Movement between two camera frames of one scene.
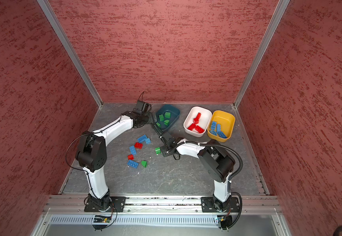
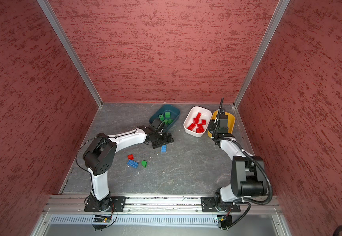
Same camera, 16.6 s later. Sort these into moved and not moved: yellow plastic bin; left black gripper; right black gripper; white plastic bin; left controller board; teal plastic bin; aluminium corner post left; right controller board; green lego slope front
Moved: right black gripper; left black gripper
Not moved: aluminium corner post left; teal plastic bin; white plastic bin; left controller board; green lego slope front; yellow plastic bin; right controller board
